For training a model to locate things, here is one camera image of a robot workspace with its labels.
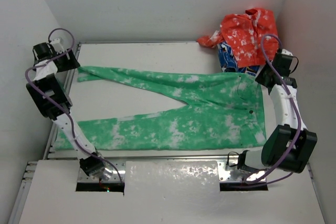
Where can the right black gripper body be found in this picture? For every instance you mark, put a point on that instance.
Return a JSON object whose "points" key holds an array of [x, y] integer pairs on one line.
{"points": [[266, 70]]}

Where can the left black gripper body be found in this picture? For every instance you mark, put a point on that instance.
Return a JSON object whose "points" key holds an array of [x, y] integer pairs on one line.
{"points": [[65, 64]]}

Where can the green tie-dye trousers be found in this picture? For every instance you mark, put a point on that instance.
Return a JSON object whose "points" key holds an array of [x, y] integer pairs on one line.
{"points": [[221, 110]]}

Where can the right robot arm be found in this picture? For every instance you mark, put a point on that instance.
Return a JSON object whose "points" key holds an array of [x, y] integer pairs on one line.
{"points": [[289, 127]]}

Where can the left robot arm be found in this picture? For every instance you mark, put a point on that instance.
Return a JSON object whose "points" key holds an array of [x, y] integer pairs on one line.
{"points": [[51, 100]]}

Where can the blue patterned garment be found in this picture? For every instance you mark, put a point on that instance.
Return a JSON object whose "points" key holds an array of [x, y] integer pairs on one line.
{"points": [[228, 62]]}

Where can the orange tie-dye shirt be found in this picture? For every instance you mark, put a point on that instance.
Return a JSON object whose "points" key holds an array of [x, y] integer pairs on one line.
{"points": [[243, 33]]}

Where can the white front cover panel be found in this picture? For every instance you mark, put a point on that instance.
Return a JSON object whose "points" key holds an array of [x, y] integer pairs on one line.
{"points": [[165, 192]]}

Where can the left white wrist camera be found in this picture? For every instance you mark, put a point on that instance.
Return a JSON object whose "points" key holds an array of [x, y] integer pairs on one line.
{"points": [[57, 44]]}

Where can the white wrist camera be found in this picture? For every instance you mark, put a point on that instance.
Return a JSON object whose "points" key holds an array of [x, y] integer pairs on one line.
{"points": [[57, 44], [286, 52]]}

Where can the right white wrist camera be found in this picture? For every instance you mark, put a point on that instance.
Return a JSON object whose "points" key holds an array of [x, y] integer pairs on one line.
{"points": [[286, 52]]}

